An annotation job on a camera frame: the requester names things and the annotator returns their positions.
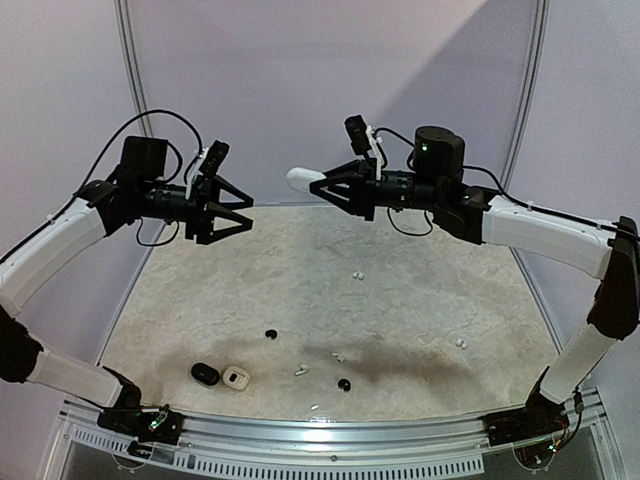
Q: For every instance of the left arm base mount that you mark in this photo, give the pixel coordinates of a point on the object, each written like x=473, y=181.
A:
x=145, y=424

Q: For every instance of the black earbud near rail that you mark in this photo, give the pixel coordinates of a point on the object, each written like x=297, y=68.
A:
x=344, y=385

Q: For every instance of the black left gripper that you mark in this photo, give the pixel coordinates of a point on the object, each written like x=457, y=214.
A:
x=200, y=221

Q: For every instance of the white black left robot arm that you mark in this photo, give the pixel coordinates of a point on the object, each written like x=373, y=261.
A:
x=136, y=190

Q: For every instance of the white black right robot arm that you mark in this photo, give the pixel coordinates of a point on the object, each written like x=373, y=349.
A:
x=606, y=251

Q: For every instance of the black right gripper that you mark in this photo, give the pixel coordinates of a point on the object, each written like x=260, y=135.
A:
x=365, y=188

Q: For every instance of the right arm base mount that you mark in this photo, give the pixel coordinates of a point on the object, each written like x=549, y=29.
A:
x=538, y=417

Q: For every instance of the black oval charging case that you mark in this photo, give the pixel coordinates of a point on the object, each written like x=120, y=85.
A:
x=205, y=374

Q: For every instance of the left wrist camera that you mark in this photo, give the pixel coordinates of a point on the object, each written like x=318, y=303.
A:
x=204, y=166

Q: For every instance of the aluminium front rail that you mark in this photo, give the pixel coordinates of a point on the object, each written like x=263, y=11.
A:
x=217, y=447

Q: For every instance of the white earbud charging case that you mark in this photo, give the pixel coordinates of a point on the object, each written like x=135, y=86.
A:
x=300, y=179

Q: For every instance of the beige open charging case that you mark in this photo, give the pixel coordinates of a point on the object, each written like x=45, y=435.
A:
x=236, y=378

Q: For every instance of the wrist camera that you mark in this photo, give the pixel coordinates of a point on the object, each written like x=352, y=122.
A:
x=204, y=166
x=364, y=143

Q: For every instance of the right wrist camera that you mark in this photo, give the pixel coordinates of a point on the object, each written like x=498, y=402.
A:
x=364, y=143

